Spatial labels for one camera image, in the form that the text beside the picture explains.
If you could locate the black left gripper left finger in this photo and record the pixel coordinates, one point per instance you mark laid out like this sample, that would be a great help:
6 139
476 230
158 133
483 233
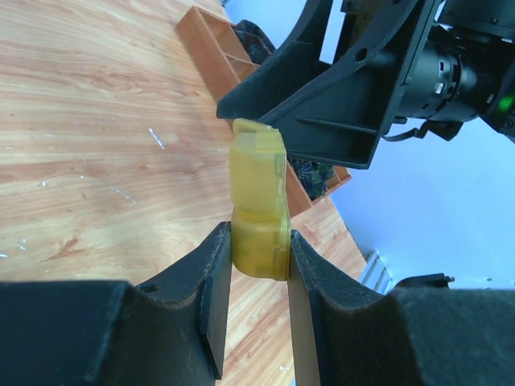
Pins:
168 330

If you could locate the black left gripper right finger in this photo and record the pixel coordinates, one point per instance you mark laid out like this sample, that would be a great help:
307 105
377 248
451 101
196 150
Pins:
344 333

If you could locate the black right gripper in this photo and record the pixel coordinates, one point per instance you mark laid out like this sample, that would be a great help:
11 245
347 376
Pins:
464 71

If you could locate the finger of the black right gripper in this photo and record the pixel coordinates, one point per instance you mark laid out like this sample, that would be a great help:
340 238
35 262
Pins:
336 113

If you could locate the yellow translucent pill organizer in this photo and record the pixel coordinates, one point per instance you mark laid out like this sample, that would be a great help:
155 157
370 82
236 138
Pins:
260 220

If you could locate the dark patterned rolled tie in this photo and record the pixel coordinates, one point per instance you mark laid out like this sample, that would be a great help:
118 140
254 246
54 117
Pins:
313 176

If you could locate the black rolled tie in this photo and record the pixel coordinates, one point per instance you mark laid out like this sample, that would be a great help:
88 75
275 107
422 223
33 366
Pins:
254 40

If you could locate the brown wooden compartment tray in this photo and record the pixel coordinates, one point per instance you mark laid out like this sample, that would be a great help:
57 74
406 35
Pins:
223 63

